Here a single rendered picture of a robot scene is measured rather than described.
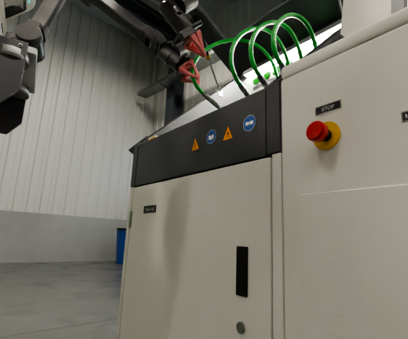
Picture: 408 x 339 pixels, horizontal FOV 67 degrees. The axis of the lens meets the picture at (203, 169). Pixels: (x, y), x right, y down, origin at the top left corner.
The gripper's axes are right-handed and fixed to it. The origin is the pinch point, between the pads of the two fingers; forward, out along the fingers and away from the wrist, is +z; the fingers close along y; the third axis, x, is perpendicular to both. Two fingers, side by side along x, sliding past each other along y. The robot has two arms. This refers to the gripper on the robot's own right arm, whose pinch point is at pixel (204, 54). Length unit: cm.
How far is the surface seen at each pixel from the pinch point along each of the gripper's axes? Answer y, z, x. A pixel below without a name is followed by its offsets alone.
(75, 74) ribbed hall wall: 173, -279, 665
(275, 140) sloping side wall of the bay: -24, 30, -33
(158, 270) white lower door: -54, 43, 9
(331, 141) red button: -24, 35, -45
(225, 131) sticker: -23.0, 22.9, -18.0
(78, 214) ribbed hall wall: -26, -10, 686
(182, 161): -29.8, 22.6, -0.1
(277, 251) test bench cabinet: -40, 46, -33
